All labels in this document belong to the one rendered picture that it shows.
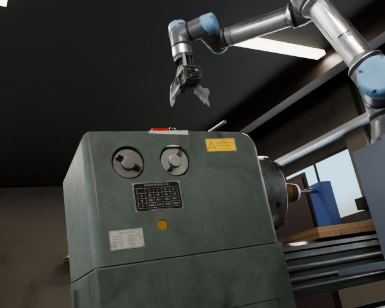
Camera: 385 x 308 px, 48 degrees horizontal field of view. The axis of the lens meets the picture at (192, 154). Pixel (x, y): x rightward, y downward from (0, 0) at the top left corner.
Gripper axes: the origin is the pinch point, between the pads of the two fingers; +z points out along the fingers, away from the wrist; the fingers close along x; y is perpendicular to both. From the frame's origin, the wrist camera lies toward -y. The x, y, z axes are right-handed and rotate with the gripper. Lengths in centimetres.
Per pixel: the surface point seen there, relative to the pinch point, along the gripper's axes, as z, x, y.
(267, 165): 24.4, 26.9, 1.6
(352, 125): -98, 341, -243
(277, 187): 33.7, 27.1, 3.7
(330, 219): 46, 58, -8
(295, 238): 52, 38, -8
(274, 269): 62, 11, 14
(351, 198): -16, 360, -297
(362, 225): 51, 60, 6
